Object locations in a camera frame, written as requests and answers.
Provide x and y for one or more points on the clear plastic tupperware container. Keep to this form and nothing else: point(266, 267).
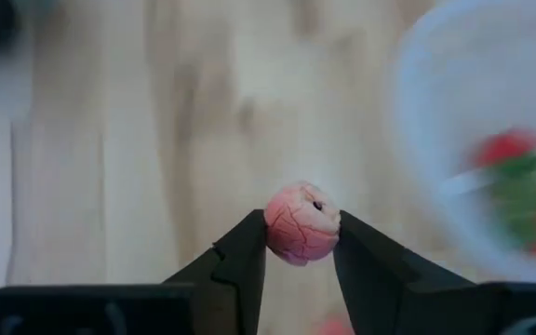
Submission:
point(426, 139)

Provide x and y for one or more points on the large green toy cucumber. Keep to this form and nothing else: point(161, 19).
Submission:
point(521, 205)

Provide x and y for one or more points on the small pink toy ball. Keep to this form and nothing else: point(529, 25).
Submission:
point(303, 225)
point(335, 327)

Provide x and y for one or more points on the red toy tomato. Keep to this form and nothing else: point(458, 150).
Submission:
point(505, 146)

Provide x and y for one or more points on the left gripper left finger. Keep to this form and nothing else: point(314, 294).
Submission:
point(235, 279)

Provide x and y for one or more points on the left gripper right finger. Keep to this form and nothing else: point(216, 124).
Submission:
point(379, 288)

